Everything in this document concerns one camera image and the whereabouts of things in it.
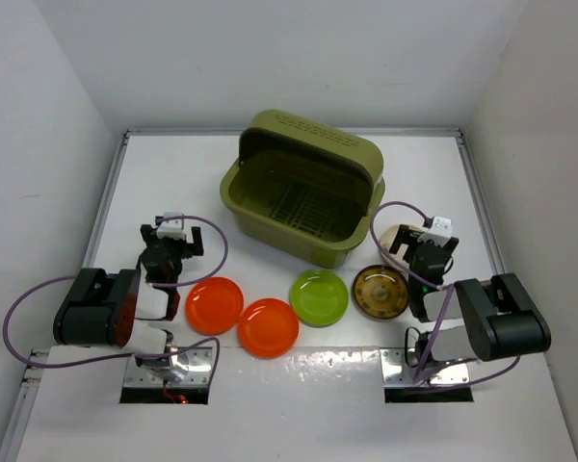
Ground beige plate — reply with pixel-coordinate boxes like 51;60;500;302
380;224;424;266

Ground brown patterned plate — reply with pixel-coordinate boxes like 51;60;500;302
351;265;409;321

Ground orange plate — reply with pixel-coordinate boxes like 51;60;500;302
185;277;244;336
237;298;300;359

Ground green plate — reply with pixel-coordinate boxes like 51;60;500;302
289;269;349;327

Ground olive green dish rack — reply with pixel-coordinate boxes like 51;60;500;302
220;109;385;269

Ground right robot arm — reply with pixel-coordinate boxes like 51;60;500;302
382;224;552;377

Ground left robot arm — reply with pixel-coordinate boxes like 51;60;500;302
53;220;204;355

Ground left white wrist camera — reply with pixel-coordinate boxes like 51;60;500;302
155;212;186;241

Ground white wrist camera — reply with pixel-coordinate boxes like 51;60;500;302
155;212;186;241
418;216;453;247

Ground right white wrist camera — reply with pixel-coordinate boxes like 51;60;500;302
418;216;453;247

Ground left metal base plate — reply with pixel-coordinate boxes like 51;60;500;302
123;346;215;389

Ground metal base plate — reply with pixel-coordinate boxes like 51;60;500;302
380;348;469;390
123;346;215;389

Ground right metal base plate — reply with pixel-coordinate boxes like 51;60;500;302
380;348;469;390

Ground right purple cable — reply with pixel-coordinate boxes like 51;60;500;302
369;200;522;390

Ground purple cable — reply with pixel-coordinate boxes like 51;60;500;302
2;214;229;371
369;200;522;390

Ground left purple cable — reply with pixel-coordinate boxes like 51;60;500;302
2;214;229;371

